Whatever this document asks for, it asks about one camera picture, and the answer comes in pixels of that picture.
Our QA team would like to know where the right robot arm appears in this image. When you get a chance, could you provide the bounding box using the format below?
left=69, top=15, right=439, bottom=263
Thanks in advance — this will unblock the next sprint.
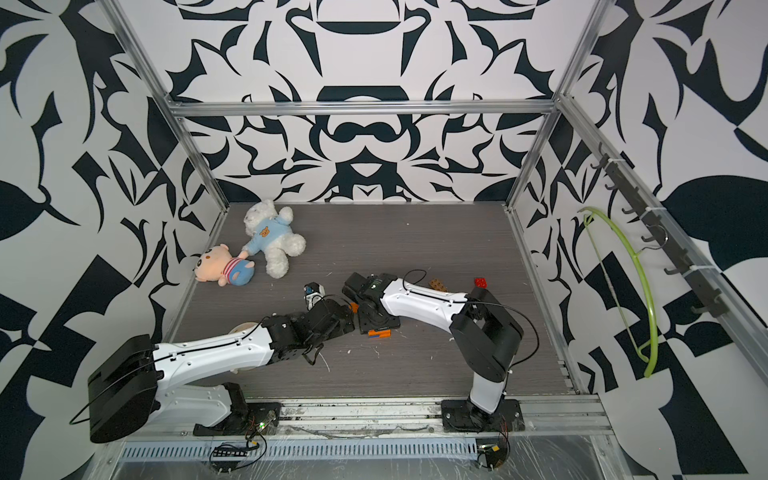
left=342, top=273, right=524, bottom=415

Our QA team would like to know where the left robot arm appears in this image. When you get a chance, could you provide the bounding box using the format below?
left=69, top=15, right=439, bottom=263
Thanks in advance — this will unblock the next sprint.
left=86, top=298, right=354, bottom=444

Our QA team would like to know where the brown lego brick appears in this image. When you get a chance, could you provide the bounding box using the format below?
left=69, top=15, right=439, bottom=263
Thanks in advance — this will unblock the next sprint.
left=428, top=279, right=448, bottom=292

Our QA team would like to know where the cream round toy clock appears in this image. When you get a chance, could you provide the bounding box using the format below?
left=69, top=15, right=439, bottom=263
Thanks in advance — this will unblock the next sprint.
left=230, top=322, right=258, bottom=334

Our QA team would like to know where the white teddy bear blue shirt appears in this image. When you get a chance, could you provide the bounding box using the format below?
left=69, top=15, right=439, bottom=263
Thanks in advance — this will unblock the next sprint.
left=239, top=200, right=306, bottom=279

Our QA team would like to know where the pink doll plush toy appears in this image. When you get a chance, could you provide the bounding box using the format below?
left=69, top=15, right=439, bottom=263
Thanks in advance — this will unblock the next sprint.
left=194, top=244, right=255, bottom=287

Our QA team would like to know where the black connector box left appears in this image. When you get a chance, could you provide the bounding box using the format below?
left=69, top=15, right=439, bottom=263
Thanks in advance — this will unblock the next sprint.
left=207, top=442, right=251, bottom=472

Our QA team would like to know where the black connector box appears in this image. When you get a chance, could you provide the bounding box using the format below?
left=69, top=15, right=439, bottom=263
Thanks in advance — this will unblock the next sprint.
left=476, top=443, right=509, bottom=471
left=207, top=442, right=251, bottom=472

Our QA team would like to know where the black connector box right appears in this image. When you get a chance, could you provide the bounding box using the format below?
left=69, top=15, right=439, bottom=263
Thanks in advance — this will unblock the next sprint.
left=476, top=443, right=509, bottom=471

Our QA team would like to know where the black hook rack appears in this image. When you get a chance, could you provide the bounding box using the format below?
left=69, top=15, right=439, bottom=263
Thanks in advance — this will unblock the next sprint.
left=593, top=143, right=730, bottom=318

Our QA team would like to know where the green hoop hanger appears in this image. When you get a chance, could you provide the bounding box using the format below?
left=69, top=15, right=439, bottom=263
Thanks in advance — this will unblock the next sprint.
left=578, top=206, right=660, bottom=378

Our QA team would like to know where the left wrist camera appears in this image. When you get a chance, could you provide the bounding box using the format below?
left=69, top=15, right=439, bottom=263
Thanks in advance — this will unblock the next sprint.
left=304, top=282, right=326, bottom=311

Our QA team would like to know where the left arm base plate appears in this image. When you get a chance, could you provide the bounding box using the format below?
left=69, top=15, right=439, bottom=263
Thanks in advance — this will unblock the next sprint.
left=193, top=382, right=282, bottom=437

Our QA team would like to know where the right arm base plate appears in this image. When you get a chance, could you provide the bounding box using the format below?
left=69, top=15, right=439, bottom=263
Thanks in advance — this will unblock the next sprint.
left=440, top=399, right=526, bottom=433

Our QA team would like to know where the aluminium frame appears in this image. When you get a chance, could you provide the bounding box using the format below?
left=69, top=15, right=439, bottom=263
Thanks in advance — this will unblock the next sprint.
left=105, top=1, right=767, bottom=473

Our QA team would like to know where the white cable duct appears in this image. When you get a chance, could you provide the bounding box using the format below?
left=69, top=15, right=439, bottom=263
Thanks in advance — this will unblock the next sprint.
left=120, top=437, right=478, bottom=463

